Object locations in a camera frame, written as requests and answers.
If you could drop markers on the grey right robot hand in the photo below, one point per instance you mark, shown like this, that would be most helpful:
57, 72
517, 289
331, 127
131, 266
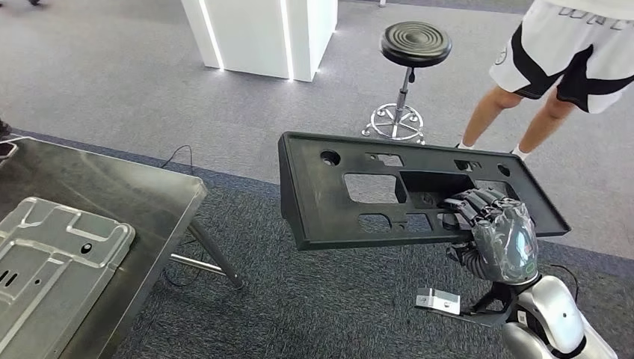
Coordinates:
510, 243

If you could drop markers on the black plastic panel part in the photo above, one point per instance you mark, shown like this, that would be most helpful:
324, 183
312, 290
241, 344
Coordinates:
317, 213

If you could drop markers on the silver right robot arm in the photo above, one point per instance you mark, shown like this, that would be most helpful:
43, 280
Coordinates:
554, 317

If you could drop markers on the stainless steel workbench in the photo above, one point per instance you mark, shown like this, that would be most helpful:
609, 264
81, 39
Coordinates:
99, 178

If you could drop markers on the person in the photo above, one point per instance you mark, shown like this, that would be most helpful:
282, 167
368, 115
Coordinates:
545, 39

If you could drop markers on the black round stool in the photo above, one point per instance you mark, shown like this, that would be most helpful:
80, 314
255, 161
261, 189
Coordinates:
416, 44

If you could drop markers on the white pillar with light strips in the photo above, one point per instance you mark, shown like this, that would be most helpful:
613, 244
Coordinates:
247, 34

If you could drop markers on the aluminium fixture plate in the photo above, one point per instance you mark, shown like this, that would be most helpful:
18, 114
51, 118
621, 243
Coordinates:
59, 257

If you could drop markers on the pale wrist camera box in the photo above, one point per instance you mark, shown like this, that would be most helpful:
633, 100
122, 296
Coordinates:
438, 299

